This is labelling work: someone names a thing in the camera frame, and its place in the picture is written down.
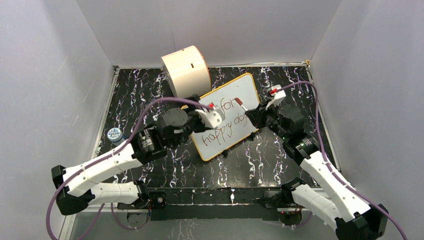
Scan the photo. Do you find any blue white tape roll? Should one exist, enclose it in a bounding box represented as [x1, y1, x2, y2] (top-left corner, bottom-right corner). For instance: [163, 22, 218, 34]
[106, 127, 126, 146]

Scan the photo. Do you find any purple cable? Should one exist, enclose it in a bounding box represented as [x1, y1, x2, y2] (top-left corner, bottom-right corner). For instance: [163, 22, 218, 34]
[269, 81, 409, 240]
[45, 96, 216, 240]

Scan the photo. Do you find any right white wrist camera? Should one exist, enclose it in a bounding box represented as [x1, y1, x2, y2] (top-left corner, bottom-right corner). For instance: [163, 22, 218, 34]
[265, 84, 286, 110]

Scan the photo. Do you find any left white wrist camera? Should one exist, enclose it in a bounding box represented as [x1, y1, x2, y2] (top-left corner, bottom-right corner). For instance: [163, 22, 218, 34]
[194, 102, 226, 129]

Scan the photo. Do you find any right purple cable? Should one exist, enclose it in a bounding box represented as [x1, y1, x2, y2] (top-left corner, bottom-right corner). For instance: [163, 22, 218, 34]
[269, 81, 409, 240]

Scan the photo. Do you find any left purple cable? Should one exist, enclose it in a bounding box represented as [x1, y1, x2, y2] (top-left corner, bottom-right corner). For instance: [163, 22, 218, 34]
[45, 96, 216, 240]

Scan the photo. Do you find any beige cylindrical container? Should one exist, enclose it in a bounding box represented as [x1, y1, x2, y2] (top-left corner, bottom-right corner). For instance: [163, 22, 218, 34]
[161, 45, 212, 98]

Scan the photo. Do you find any yellow framed whiteboard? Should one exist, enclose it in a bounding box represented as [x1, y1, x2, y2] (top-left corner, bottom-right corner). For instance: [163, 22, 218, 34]
[191, 73, 260, 162]

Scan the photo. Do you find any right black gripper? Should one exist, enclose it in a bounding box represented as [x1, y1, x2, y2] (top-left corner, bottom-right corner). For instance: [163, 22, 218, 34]
[245, 99, 289, 141]

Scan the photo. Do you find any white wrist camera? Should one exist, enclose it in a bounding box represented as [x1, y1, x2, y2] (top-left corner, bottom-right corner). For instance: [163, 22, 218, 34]
[265, 84, 286, 110]
[194, 102, 226, 129]

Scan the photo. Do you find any white whiteboard marker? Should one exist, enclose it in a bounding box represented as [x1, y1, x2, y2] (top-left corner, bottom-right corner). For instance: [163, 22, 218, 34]
[234, 97, 248, 112]

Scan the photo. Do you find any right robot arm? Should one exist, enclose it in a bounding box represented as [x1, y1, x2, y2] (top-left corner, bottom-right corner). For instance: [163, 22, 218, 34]
[245, 103, 388, 240]

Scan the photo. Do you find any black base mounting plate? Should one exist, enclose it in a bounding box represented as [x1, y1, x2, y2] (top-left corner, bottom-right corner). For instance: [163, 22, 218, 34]
[116, 187, 314, 223]

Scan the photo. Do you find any aluminium frame rail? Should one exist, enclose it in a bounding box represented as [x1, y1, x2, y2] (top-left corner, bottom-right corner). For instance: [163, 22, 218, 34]
[58, 187, 365, 240]

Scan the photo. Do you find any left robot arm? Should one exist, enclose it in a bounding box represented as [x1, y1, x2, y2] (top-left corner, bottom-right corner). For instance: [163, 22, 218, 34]
[51, 107, 224, 216]

